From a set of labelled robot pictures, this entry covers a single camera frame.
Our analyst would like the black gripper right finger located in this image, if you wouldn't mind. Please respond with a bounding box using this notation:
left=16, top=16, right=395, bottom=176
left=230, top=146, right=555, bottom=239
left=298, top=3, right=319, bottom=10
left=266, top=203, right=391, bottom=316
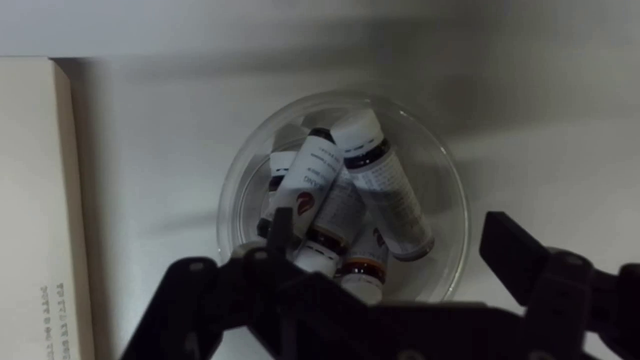
left=479, top=211, right=640, bottom=360

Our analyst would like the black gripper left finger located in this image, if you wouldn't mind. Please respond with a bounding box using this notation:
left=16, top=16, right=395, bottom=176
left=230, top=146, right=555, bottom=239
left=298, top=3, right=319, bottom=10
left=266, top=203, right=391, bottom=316
left=118, top=207, right=317, bottom=360

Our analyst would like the small white bottle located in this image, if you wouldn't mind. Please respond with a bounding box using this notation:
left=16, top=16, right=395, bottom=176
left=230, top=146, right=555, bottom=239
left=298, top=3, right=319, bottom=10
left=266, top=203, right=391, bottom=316
left=331, top=108, right=439, bottom=262
left=257, top=149, right=301, bottom=241
left=339, top=227, right=391, bottom=307
left=291, top=182, right=369, bottom=277
left=268, top=127, right=347, bottom=241

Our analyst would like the wooden two-compartment tray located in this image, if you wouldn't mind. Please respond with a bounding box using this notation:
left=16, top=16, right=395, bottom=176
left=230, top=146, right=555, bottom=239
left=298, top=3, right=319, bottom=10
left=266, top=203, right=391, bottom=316
left=0, top=57, right=97, bottom=360

